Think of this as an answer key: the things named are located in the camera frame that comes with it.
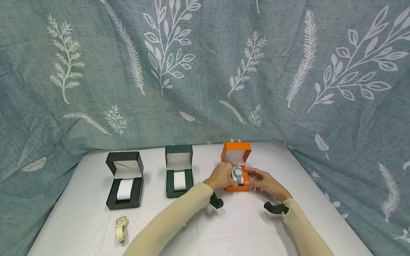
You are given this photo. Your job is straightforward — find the white watch cushion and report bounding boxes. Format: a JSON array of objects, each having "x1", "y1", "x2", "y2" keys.
[
  {"x1": 173, "y1": 171, "x2": 186, "y2": 192},
  {"x1": 116, "y1": 179, "x2": 134, "y2": 201}
]

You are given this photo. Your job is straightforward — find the grey blue wrist watch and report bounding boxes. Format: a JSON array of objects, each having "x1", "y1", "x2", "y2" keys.
[{"x1": 233, "y1": 165, "x2": 245, "y2": 186}]

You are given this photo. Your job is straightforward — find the green open watch box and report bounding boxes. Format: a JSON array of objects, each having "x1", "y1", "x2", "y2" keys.
[{"x1": 165, "y1": 145, "x2": 194, "y2": 199}]

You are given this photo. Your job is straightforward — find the cream wrist watch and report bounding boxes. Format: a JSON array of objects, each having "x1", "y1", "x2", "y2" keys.
[{"x1": 115, "y1": 216, "x2": 129, "y2": 244}]

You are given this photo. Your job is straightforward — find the black open watch box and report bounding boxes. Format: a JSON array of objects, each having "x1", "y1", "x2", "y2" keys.
[{"x1": 105, "y1": 151, "x2": 144, "y2": 210}]

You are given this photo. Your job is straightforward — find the person's left forearm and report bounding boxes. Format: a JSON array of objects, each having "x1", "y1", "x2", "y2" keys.
[{"x1": 122, "y1": 182, "x2": 214, "y2": 256}]

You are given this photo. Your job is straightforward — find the orange open watch box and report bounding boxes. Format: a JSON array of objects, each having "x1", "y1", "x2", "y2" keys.
[{"x1": 220, "y1": 142, "x2": 252, "y2": 192}]

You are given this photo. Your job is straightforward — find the person's right hand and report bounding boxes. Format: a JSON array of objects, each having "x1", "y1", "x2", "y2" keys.
[{"x1": 244, "y1": 167, "x2": 293, "y2": 203}]

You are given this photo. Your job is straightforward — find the person's right forearm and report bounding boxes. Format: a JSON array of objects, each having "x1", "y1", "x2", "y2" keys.
[{"x1": 282, "y1": 198, "x2": 335, "y2": 256}]

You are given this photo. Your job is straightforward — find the black wrist band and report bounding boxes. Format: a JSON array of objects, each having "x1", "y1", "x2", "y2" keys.
[
  {"x1": 209, "y1": 192, "x2": 224, "y2": 210},
  {"x1": 263, "y1": 201, "x2": 290, "y2": 216}
]

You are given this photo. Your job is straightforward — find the person's left hand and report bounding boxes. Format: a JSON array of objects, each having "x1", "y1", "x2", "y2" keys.
[{"x1": 203, "y1": 161, "x2": 240, "y2": 191}]

